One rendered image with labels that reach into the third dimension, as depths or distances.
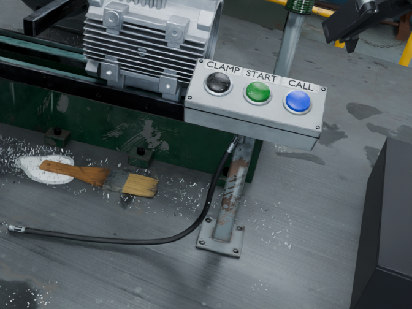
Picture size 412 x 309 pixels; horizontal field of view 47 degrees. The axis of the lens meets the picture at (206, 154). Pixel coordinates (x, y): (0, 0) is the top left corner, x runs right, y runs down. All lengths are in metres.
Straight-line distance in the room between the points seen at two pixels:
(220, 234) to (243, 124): 0.21
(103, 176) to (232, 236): 0.24
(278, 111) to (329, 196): 0.37
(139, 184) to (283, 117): 0.33
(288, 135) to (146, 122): 0.34
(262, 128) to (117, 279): 0.28
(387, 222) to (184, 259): 0.29
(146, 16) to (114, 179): 0.28
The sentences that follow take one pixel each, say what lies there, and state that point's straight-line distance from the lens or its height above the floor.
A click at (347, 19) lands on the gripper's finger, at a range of 0.53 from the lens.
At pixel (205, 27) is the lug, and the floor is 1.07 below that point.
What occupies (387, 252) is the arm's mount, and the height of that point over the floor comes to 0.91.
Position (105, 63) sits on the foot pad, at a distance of 0.80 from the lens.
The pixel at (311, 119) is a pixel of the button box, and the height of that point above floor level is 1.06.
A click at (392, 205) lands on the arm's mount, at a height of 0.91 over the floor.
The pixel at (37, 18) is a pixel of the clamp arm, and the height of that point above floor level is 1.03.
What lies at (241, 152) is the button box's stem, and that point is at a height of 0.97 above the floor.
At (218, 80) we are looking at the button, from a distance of 0.59.
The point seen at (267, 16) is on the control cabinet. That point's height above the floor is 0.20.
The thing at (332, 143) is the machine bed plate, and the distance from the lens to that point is 1.09.
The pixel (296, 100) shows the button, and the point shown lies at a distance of 0.59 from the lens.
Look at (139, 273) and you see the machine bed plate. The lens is 0.69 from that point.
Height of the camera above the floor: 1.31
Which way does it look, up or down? 33 degrees down
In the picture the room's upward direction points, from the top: 11 degrees clockwise
